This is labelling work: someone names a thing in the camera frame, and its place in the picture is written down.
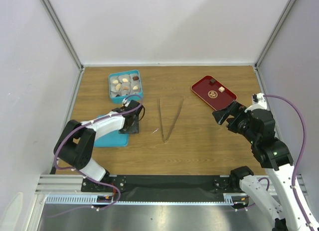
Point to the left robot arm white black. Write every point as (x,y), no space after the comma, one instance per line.
(74,147)

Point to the white square chocolate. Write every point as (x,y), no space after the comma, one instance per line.
(221,89)

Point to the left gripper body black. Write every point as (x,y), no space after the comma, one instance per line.
(135,118)

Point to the blue tin box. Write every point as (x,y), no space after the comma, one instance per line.
(123,84)

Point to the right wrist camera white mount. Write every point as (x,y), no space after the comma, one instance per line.
(258,102)

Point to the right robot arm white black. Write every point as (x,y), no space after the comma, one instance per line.
(256,123)

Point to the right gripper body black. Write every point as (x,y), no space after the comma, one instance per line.
(242,119)

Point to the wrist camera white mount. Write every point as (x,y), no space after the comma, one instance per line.
(126,101)
(258,102)

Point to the metal tongs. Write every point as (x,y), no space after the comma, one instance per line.
(169,113)

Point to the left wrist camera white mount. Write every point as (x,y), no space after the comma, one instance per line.
(126,101)

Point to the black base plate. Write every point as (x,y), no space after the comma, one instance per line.
(173,188)

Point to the white cable duct left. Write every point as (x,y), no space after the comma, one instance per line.
(79,199)

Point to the blue tin lid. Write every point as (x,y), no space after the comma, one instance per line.
(108,135)

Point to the white cable duct right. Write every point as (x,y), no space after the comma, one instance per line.
(236,198)

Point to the red lacquer tray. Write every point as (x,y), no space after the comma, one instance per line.
(210,94)

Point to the white cable duct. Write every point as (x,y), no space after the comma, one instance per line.
(236,198)
(79,199)

